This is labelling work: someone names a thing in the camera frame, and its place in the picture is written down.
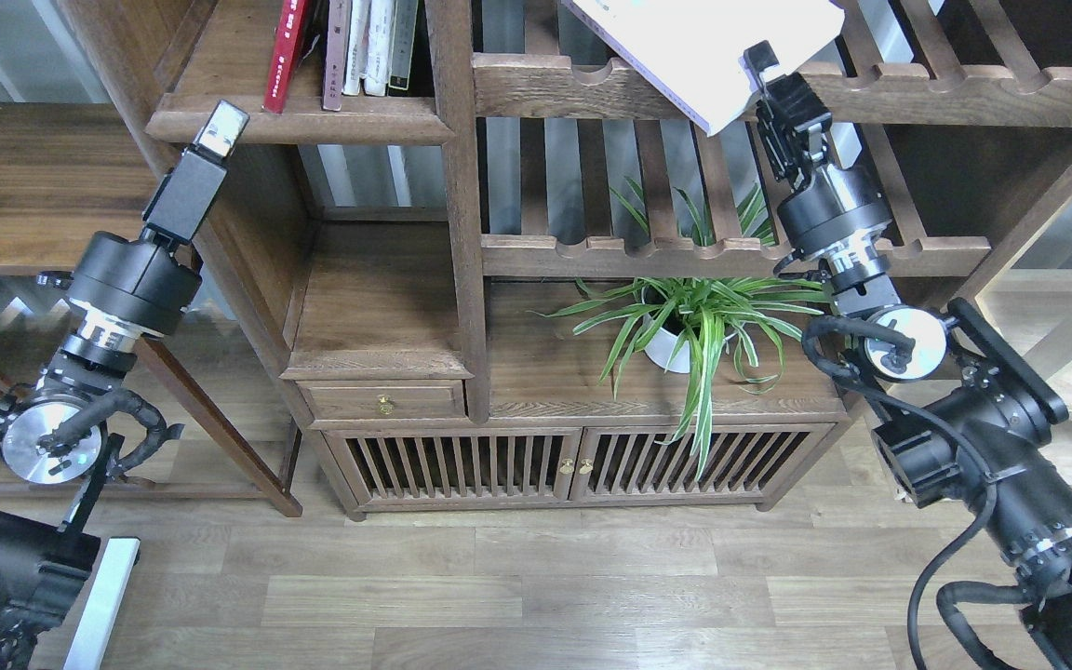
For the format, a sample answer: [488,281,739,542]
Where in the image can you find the maroon book white characters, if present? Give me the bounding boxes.
[322,0,352,111]

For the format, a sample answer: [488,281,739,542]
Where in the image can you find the white upright book middle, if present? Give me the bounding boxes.
[363,0,394,96]

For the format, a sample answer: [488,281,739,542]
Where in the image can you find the white metal bar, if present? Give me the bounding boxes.
[63,537,142,669]

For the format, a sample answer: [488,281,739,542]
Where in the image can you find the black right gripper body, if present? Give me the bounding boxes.
[757,74,891,260]

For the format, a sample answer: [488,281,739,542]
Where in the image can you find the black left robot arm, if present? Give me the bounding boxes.
[0,100,249,669]

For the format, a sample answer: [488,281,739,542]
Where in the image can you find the red hardcover book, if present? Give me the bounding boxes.
[262,1,316,114]

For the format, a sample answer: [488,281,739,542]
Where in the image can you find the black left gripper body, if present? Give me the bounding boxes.
[66,147,227,334]

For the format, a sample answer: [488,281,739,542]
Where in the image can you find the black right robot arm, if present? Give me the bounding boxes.
[744,41,1072,669]

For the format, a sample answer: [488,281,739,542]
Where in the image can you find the dark wooden bookshelf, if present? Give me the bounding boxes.
[60,0,1072,523]

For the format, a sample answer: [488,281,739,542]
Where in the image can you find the white plant pot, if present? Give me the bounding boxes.
[643,322,703,374]

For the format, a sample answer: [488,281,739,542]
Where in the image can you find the green spider plant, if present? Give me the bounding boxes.
[536,177,888,480]

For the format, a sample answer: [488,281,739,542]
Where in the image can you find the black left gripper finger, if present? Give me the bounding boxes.
[192,100,249,165]

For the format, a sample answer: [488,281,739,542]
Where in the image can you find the dark wooden side table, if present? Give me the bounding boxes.
[0,102,302,517]

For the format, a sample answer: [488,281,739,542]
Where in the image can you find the dark green upright book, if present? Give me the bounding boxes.
[386,0,421,95]

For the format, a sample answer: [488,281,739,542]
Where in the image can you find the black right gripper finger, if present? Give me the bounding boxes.
[741,41,785,95]

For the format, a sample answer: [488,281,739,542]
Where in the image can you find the white upright book left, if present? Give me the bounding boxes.
[342,0,370,95]

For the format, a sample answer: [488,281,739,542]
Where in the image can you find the white upright book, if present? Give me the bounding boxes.
[342,0,370,95]
[363,0,394,96]

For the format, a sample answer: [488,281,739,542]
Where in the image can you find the white paperback book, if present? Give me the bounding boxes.
[565,1,845,136]

